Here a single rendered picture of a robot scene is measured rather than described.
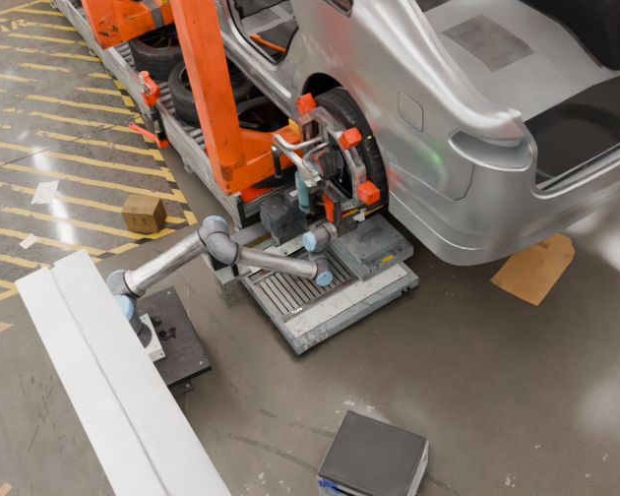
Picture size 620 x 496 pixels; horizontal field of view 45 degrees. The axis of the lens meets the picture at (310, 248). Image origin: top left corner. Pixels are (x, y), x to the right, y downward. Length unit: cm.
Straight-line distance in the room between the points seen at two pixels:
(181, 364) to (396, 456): 118
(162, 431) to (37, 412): 365
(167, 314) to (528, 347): 195
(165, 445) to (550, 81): 378
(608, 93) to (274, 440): 252
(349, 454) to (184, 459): 277
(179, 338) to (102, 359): 319
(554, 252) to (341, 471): 199
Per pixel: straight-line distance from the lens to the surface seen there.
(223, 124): 395
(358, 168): 363
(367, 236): 431
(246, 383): 406
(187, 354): 387
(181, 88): 519
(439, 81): 299
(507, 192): 308
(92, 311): 79
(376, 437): 345
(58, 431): 422
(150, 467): 67
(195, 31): 363
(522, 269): 450
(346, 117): 365
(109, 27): 570
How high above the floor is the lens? 340
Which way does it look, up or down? 48 degrees down
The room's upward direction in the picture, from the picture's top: 8 degrees counter-clockwise
